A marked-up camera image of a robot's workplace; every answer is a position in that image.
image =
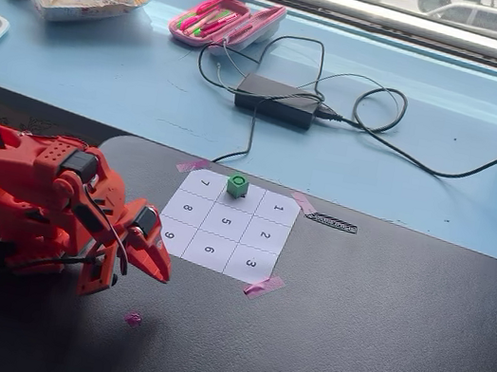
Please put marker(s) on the foil food tray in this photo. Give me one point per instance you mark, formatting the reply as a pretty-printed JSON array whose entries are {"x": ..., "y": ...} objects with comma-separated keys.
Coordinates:
[{"x": 76, "y": 15}]

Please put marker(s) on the pink tape strip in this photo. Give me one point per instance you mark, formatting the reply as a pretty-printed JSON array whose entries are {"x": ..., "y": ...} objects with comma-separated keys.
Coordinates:
[
  {"x": 192, "y": 165},
  {"x": 264, "y": 286},
  {"x": 302, "y": 201}
]

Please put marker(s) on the black striped sticker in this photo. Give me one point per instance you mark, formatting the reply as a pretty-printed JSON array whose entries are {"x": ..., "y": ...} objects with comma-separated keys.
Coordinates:
[{"x": 331, "y": 222}]

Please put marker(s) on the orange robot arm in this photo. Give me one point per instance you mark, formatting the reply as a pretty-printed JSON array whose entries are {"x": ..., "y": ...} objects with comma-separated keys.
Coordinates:
[{"x": 18, "y": 155}]

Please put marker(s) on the green cube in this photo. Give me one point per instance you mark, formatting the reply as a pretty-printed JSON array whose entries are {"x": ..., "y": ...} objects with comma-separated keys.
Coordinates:
[{"x": 237, "y": 186}]

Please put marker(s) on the green highlighter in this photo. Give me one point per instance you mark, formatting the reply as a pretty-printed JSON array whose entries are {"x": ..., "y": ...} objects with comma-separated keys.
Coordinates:
[{"x": 195, "y": 31}]

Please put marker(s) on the long pink pen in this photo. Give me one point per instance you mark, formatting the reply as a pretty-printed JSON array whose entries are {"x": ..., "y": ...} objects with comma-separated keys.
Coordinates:
[{"x": 218, "y": 1}]

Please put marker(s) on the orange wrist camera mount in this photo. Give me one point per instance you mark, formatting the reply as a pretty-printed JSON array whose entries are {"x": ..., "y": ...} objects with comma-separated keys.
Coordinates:
[{"x": 95, "y": 274}]

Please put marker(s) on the small pink tape scrap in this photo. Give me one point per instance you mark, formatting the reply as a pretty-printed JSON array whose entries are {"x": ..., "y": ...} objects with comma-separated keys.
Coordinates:
[{"x": 133, "y": 319}]

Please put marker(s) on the white numbered grid paper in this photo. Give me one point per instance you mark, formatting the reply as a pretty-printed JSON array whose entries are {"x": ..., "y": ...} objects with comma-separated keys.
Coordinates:
[{"x": 246, "y": 224}]

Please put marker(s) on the pink pencil case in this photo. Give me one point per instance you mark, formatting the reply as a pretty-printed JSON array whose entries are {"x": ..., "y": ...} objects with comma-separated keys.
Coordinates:
[{"x": 262, "y": 28}]

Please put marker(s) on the pink marker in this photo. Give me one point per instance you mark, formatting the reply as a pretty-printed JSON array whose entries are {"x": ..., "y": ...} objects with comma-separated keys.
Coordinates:
[{"x": 217, "y": 21}]

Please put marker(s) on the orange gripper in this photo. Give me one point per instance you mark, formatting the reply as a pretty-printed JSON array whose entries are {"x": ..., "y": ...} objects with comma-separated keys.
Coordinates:
[{"x": 155, "y": 247}]

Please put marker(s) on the black power adapter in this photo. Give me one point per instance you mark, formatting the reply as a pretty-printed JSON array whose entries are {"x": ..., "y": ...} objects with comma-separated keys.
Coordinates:
[{"x": 275, "y": 100}]

